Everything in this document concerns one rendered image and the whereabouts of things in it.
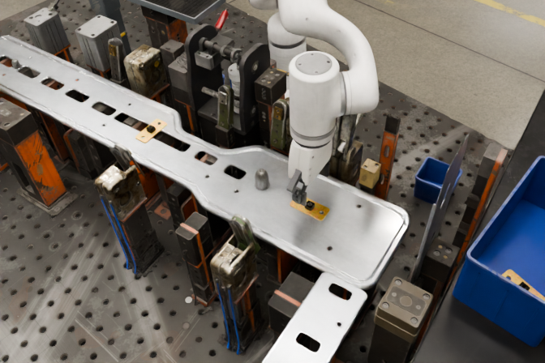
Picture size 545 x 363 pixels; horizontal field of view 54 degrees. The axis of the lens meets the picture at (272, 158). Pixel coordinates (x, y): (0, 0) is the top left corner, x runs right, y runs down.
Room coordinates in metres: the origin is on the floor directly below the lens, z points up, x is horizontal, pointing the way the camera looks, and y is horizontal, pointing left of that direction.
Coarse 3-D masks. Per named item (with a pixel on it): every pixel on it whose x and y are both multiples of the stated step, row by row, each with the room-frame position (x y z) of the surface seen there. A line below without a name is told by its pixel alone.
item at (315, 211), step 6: (294, 204) 0.73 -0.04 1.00; (300, 204) 0.73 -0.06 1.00; (312, 204) 0.72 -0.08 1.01; (318, 204) 0.73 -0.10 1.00; (300, 210) 0.72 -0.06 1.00; (306, 210) 0.72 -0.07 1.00; (312, 210) 0.72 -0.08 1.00; (318, 210) 0.71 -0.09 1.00; (324, 210) 0.71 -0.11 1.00; (312, 216) 0.70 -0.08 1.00; (318, 216) 0.70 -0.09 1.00; (324, 216) 0.70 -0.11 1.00
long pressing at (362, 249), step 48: (0, 48) 1.40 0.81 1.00; (48, 96) 1.16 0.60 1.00; (96, 96) 1.14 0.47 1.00; (144, 96) 1.13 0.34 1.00; (144, 144) 0.95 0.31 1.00; (192, 144) 0.94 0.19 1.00; (192, 192) 0.79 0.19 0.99; (240, 192) 0.78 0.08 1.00; (288, 192) 0.77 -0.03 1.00; (336, 192) 0.76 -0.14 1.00; (288, 240) 0.64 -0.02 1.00; (336, 240) 0.64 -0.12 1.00; (384, 240) 0.63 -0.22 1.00
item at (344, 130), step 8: (344, 120) 0.85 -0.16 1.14; (352, 120) 0.83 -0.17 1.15; (336, 128) 0.85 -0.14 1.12; (344, 128) 0.85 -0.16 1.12; (352, 128) 0.83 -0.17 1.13; (336, 136) 0.84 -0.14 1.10; (344, 136) 0.84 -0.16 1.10; (352, 136) 0.84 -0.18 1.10; (336, 144) 0.84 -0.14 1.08; (336, 152) 0.84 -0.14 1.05; (344, 152) 0.82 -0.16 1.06
